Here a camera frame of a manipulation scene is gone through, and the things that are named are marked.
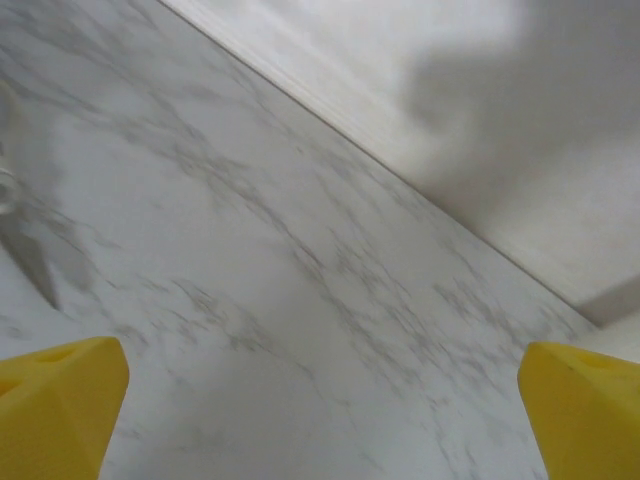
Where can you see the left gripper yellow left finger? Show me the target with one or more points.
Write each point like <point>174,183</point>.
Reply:
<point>55,410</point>

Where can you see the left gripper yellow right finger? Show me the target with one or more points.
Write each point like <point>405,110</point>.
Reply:
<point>585,415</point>

